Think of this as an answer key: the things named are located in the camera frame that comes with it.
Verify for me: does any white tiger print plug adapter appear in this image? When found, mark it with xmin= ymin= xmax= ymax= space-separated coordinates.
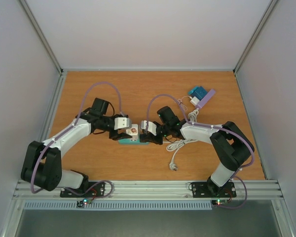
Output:
xmin=126 ymin=124 xmax=139 ymax=140

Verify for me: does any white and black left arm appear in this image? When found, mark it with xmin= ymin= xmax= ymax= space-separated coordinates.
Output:
xmin=20 ymin=98 xmax=131 ymax=197

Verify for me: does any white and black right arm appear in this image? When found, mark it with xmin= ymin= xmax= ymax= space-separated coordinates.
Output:
xmin=140 ymin=106 xmax=255 ymax=197

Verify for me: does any blue cube socket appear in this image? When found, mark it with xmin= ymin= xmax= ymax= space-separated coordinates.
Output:
xmin=188 ymin=86 xmax=208 ymax=100

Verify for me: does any teal power strip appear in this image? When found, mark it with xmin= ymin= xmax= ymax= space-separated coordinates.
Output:
xmin=118 ymin=138 xmax=149 ymax=146

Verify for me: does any purple power strip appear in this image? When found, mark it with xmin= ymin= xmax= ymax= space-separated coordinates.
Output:
xmin=195 ymin=89 xmax=216 ymax=109

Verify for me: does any left controller board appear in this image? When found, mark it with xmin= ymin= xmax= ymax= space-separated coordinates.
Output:
xmin=76 ymin=199 xmax=93 ymax=208

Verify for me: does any controller board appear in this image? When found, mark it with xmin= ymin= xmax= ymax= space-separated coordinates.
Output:
xmin=212 ymin=199 xmax=229 ymax=206
xmin=76 ymin=199 xmax=93 ymax=208

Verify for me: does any right controller board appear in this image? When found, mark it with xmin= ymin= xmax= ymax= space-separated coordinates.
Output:
xmin=212 ymin=199 xmax=229 ymax=206

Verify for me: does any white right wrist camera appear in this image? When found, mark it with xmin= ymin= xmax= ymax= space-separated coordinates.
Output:
xmin=141 ymin=120 xmax=157 ymax=136

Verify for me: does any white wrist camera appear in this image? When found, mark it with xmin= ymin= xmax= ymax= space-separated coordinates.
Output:
xmin=141 ymin=120 xmax=157 ymax=136
xmin=114 ymin=117 xmax=132 ymax=130

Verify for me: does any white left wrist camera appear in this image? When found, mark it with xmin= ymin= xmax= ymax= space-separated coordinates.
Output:
xmin=114 ymin=117 xmax=132 ymax=130

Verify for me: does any white power strip cord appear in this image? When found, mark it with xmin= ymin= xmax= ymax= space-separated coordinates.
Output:
xmin=162 ymin=109 xmax=200 ymax=171

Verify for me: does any white charger with cable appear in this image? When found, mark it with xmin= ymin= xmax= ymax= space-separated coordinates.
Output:
xmin=177 ymin=95 xmax=200 ymax=112

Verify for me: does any aluminium front rail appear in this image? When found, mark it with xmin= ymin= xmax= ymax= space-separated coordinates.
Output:
xmin=12 ymin=180 xmax=284 ymax=200

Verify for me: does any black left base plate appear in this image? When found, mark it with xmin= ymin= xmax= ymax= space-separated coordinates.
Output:
xmin=60 ymin=181 xmax=105 ymax=198

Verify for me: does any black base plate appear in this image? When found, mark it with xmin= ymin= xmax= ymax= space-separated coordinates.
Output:
xmin=191 ymin=181 xmax=237 ymax=198
xmin=60 ymin=181 xmax=105 ymax=198

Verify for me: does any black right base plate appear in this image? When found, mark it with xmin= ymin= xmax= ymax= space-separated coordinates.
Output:
xmin=191 ymin=181 xmax=237 ymax=198

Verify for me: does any slotted grey cable duct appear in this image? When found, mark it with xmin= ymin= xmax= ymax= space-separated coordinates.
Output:
xmin=24 ymin=200 xmax=212 ymax=211

